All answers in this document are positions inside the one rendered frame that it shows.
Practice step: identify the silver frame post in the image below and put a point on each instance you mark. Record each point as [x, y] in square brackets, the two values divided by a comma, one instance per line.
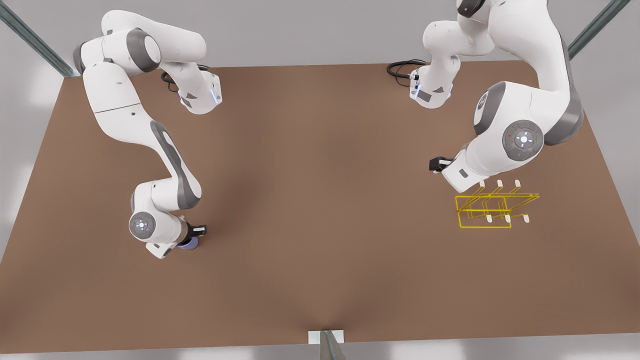
[595, 25]
[327, 345]
[35, 41]

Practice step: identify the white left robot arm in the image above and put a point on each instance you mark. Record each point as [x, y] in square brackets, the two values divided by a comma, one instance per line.
[520, 115]

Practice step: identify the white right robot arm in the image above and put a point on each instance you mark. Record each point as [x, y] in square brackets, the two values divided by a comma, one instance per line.
[120, 95]

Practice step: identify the purple cup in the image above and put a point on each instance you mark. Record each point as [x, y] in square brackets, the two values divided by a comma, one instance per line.
[190, 243]

